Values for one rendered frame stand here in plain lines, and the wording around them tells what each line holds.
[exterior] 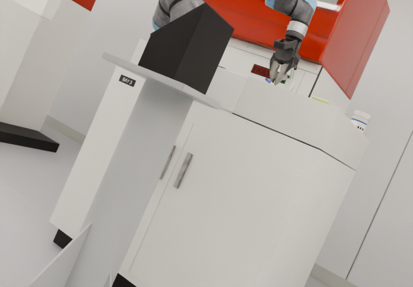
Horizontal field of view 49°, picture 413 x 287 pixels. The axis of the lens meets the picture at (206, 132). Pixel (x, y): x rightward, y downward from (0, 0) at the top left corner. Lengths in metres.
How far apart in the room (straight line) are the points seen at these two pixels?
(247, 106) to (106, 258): 0.70
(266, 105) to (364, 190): 2.11
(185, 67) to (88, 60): 3.94
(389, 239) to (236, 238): 2.13
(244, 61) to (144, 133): 1.18
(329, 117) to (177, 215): 0.65
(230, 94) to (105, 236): 0.68
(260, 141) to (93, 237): 0.64
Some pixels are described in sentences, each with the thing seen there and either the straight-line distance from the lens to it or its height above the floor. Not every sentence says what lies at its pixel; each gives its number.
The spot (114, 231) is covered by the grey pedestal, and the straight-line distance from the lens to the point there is 1.40.
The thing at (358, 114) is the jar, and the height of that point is 1.04.
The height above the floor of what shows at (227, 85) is 0.90.
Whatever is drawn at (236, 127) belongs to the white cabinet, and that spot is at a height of 0.78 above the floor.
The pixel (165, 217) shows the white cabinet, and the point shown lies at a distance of 1.74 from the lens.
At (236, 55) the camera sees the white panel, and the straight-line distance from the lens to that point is 2.46.
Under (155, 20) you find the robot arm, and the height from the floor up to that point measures 1.00.
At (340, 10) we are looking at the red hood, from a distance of 2.30.
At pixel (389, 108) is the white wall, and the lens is 3.70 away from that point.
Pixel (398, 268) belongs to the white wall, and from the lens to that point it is 3.60.
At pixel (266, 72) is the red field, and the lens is 2.35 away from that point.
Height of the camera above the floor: 0.75
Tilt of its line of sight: 1 degrees down
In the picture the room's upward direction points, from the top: 24 degrees clockwise
